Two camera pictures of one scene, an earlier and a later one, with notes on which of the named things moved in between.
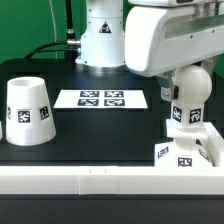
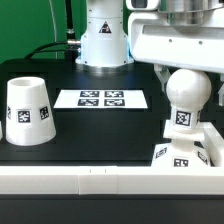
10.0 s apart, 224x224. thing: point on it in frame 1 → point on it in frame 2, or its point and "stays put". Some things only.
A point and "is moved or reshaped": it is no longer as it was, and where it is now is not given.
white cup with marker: [29, 114] stays put
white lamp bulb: [194, 89] is moved or reshaped
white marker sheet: [101, 98] stays put
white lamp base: [185, 151] stays put
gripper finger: [208, 64] → [221, 91]
